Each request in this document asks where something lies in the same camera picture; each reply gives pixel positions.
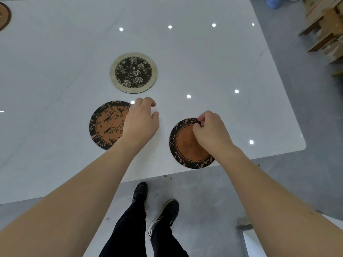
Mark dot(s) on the person's right forearm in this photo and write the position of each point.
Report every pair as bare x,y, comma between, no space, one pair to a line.
281,211

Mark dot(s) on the blue bin with black bag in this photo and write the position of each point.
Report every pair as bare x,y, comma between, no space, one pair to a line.
273,2

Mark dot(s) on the person's left hand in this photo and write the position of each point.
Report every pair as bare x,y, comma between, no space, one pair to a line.
140,123

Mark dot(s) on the black floral rim brown placemat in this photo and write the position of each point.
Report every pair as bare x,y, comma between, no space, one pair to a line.
185,147

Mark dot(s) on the white marble table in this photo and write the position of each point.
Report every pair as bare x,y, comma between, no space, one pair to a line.
201,64

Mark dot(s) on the person's right leg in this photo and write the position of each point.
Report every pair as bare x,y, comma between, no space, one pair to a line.
166,246

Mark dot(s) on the stack of cardboard boxes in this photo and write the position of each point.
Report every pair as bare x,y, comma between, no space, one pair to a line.
324,26

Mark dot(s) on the person's right black shoe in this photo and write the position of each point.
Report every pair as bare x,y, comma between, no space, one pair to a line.
164,215

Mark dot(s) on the person's left leg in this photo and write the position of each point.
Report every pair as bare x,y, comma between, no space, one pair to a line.
126,232

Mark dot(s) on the beige rim floral placemat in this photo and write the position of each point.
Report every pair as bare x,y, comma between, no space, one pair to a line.
133,73

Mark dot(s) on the person's left forearm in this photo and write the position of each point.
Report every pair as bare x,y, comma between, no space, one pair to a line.
67,206

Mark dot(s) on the person's right hand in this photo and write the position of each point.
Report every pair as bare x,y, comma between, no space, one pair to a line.
213,133

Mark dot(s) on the brown bird pattern placemat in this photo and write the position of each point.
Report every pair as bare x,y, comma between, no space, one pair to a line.
107,125

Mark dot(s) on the person's black shoe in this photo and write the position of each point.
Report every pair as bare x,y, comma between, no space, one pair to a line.
164,215
140,192

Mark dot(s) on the person's left black shoe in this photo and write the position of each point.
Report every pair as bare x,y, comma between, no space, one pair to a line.
140,192

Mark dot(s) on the person's leg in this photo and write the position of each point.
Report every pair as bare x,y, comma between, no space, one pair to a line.
166,246
126,232

